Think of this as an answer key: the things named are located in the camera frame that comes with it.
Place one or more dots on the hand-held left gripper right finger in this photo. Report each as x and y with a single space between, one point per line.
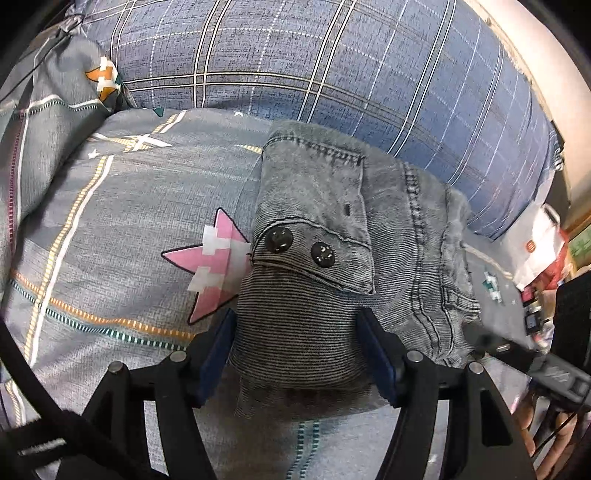
378 364

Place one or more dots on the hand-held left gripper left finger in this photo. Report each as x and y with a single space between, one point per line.
214 364

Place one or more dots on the grey denim pants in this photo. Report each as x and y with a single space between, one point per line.
304 323

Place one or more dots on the grey printed bedsheet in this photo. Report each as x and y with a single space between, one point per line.
115 207

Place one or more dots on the blue plaid pillow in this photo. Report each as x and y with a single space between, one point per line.
323 69

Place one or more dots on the person's right hand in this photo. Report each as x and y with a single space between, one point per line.
556 445

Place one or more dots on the red packet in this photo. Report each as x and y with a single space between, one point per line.
551 274

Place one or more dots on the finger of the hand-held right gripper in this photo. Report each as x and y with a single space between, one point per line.
489 341

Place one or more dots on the green box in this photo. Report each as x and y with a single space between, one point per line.
579 247

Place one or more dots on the white shopping bag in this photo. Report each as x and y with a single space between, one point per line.
538 249

